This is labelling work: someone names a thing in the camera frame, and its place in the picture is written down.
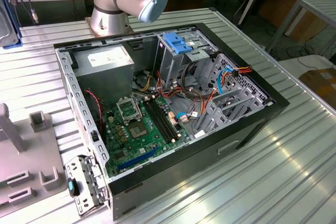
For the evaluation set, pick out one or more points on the grey disk bay cage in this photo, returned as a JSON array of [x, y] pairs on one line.
[[258, 98]]

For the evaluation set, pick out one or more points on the black RAM slot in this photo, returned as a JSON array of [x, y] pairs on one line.
[[157, 120], [165, 118], [168, 117], [161, 119]]

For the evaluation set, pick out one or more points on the grey optical drive cage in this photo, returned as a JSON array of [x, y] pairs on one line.
[[170, 69]]

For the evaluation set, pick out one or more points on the green motherboard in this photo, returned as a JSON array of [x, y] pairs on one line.
[[147, 145]]

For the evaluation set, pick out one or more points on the blue plastic drive latch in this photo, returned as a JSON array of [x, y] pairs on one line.
[[178, 45]]

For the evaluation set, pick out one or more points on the grey power supply unit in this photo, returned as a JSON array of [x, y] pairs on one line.
[[105, 82]]

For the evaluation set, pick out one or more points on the blue expansion slot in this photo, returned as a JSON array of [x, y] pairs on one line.
[[139, 158]]

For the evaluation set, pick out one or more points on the black metal PC case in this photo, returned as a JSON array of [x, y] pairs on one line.
[[183, 182]]

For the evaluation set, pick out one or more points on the grey parts rack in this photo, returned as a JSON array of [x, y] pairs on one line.
[[34, 150]]

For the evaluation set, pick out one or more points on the brown cardboard box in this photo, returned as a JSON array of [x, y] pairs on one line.
[[320, 82]]

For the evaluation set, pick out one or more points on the black and blue bracket latch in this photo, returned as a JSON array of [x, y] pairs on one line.
[[72, 186]]

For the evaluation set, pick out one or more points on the metal card retention bracket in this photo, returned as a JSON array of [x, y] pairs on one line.
[[78, 203]]

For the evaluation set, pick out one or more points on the metal frame table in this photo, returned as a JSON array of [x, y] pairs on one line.
[[323, 5]]

